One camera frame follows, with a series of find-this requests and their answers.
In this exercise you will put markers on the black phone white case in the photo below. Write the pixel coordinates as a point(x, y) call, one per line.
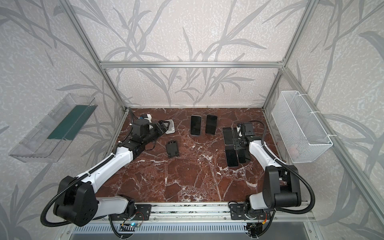
point(231, 156)

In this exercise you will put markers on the green circuit board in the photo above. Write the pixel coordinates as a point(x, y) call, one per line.
point(131, 227)

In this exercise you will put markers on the aluminium front rail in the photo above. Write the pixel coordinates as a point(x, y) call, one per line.
point(207, 212)

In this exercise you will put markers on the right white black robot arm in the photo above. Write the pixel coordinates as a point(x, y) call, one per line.
point(281, 188)

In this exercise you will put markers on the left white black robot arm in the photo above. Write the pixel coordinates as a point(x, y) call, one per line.
point(76, 201)

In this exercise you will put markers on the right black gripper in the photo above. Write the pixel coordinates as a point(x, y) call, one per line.
point(237, 144)

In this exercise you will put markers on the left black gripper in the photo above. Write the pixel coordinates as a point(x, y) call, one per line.
point(159, 128)

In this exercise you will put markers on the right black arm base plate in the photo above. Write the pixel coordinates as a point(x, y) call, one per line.
point(243, 211)

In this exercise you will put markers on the aluminium frame horizontal bar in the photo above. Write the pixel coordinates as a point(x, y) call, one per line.
point(167, 64)

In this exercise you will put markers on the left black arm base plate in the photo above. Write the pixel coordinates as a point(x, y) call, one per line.
point(142, 212)

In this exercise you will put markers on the large black phone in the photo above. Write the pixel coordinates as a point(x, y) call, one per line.
point(228, 136)

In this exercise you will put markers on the clear plastic wall bin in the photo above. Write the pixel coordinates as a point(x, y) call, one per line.
point(48, 141)

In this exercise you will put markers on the white wire mesh basket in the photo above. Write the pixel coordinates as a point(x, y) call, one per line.
point(304, 137)

